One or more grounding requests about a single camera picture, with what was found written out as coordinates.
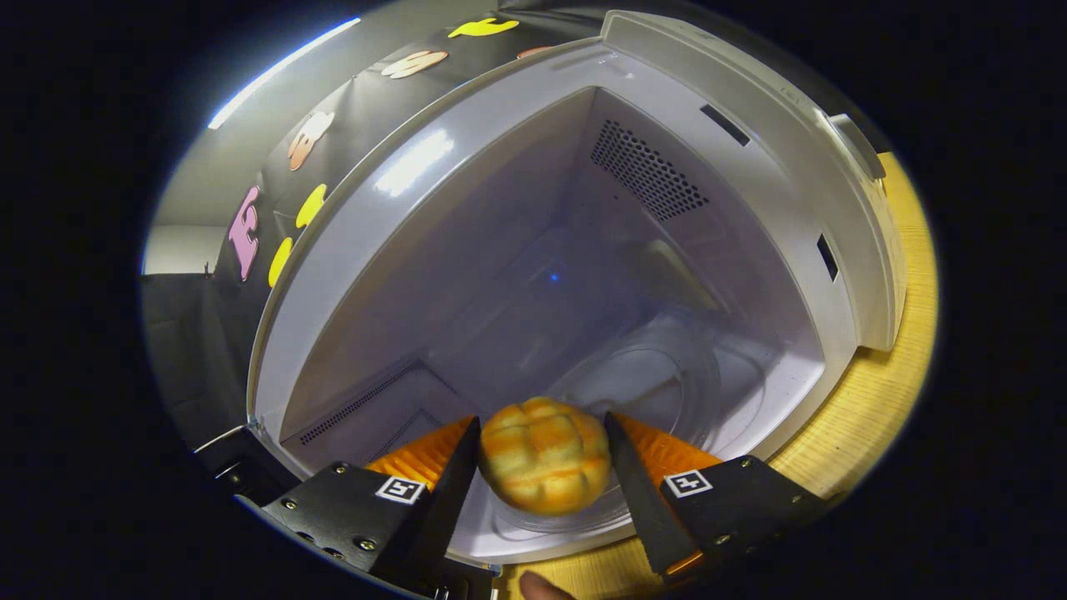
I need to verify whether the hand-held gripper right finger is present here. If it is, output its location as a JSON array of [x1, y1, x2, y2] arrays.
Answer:
[[602, 411, 826, 580]]

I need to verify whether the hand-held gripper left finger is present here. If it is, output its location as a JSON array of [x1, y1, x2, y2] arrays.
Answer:
[[238, 415, 483, 597]]

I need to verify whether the golden bread bun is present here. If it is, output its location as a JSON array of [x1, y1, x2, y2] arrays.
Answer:
[[478, 397, 612, 516]]

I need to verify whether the white microwave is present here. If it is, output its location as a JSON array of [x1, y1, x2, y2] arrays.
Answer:
[[193, 10, 908, 576]]

